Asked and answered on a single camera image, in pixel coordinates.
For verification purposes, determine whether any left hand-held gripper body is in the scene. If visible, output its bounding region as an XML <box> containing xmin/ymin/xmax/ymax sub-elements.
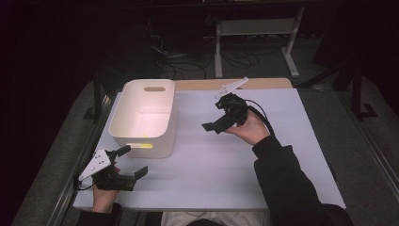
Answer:
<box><xmin>78</xmin><ymin>148</ymin><xmax>137</xmax><ymax>192</ymax></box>

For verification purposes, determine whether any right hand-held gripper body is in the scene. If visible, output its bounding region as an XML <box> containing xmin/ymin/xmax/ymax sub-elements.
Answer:
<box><xmin>214</xmin><ymin>76</ymin><xmax>250</xmax><ymax>127</ymax></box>

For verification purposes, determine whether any yellow shuttlecock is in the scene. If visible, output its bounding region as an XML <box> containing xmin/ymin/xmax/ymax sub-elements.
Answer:
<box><xmin>126</xmin><ymin>134</ymin><xmax>154</xmax><ymax>150</ymax></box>

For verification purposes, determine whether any white plastic bin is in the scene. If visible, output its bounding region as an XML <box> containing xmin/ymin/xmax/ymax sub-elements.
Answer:
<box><xmin>107</xmin><ymin>78</ymin><xmax>179</xmax><ymax>160</ymax></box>

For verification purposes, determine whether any person's left hand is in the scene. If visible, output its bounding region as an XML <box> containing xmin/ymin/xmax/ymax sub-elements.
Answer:
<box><xmin>91</xmin><ymin>186</ymin><xmax>120</xmax><ymax>215</ymax></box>

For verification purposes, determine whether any person's right hand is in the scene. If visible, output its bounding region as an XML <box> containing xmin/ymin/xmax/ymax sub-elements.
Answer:
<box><xmin>225</xmin><ymin>108</ymin><xmax>271</xmax><ymax>146</ymax></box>

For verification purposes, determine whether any wooden table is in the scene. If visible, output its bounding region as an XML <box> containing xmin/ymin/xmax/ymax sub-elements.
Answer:
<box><xmin>173</xmin><ymin>77</ymin><xmax>294</xmax><ymax>92</ymax></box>

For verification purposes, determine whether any white board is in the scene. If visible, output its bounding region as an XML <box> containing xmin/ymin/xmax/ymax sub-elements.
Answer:
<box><xmin>72</xmin><ymin>88</ymin><xmax>347</xmax><ymax>212</ymax></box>

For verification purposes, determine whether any black metal stand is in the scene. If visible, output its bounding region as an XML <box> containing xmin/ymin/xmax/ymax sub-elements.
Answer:
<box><xmin>82</xmin><ymin>73</ymin><xmax>105</xmax><ymax>124</ymax></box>
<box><xmin>332</xmin><ymin>60</ymin><xmax>379</xmax><ymax>122</ymax></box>

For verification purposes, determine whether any white metal stand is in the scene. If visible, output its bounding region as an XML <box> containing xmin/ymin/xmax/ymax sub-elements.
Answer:
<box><xmin>214</xmin><ymin>6</ymin><xmax>306</xmax><ymax>79</ymax></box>

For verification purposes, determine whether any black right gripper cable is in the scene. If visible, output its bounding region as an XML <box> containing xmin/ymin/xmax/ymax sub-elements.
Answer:
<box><xmin>244</xmin><ymin>99</ymin><xmax>276</xmax><ymax>138</ymax></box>

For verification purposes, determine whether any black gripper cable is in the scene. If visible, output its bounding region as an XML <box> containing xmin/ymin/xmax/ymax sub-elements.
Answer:
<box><xmin>72</xmin><ymin>158</ymin><xmax>96</xmax><ymax>192</ymax></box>
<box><xmin>244</xmin><ymin>99</ymin><xmax>276</xmax><ymax>138</ymax></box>

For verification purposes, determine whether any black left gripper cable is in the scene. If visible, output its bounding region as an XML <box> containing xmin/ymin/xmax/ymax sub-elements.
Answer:
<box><xmin>72</xmin><ymin>158</ymin><xmax>96</xmax><ymax>192</ymax></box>

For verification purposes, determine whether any aluminium rail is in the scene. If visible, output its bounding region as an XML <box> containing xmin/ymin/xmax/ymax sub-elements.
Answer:
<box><xmin>46</xmin><ymin>93</ymin><xmax>118</xmax><ymax>226</ymax></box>
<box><xmin>337</xmin><ymin>90</ymin><xmax>399</xmax><ymax>193</ymax></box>

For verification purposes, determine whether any tangle of black floor cables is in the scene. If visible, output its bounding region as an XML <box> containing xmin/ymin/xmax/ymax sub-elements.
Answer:
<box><xmin>147</xmin><ymin>17</ymin><xmax>272</xmax><ymax>81</ymax></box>

